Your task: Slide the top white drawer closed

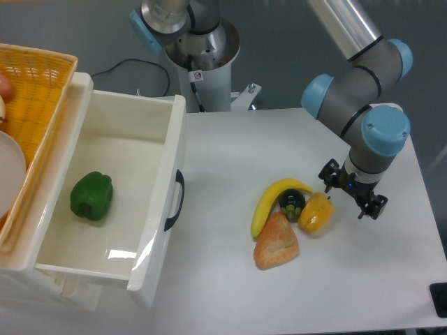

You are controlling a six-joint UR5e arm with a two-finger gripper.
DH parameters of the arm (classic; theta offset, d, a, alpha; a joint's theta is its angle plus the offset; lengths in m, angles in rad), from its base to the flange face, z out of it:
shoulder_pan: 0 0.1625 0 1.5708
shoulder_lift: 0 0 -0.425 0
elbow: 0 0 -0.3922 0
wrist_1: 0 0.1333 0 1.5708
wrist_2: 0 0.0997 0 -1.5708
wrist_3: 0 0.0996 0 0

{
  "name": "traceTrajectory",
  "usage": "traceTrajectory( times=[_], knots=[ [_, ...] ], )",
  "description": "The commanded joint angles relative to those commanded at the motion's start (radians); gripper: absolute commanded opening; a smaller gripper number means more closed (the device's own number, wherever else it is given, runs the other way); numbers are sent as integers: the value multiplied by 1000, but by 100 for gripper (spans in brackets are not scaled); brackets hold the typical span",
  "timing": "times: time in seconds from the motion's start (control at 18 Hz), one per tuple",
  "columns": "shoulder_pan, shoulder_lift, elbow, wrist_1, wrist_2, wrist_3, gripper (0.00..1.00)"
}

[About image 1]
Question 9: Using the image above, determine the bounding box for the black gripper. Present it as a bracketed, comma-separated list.
[318, 158, 388, 220]

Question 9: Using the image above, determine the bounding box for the white top drawer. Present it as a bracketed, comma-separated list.
[36, 90, 186, 307]

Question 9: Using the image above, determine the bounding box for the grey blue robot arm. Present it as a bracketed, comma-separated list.
[129, 1, 413, 218]

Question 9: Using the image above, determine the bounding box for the white drawer cabinet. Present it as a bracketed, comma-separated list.
[1, 73, 102, 310]

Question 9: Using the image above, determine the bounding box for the yellow bell pepper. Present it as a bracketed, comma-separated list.
[298, 193, 335, 235]

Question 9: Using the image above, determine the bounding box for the dark purple eggplant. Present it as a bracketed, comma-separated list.
[278, 188, 306, 222]

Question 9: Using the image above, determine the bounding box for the yellow banana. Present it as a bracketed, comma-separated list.
[251, 178, 313, 239]

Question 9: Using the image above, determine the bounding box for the triangular bread piece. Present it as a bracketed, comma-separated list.
[254, 211, 300, 271]

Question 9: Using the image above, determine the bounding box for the black corner object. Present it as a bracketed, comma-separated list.
[429, 282, 447, 318]

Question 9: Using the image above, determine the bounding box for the green bell pepper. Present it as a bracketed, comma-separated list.
[70, 171, 114, 222]

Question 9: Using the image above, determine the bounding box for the orange woven basket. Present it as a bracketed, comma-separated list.
[1, 43, 78, 248]

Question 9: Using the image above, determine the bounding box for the white plate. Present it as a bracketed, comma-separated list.
[0, 132, 26, 218]

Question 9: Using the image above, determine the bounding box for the red apple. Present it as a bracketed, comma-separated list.
[0, 74, 15, 100]

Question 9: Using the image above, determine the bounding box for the metal table bracket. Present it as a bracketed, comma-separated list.
[230, 82, 262, 112]

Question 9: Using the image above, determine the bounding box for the black drawer handle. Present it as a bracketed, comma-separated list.
[164, 170, 185, 232]

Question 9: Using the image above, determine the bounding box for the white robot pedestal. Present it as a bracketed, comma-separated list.
[166, 19, 240, 112]

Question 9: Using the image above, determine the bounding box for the black cable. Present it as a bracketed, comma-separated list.
[89, 58, 171, 97]

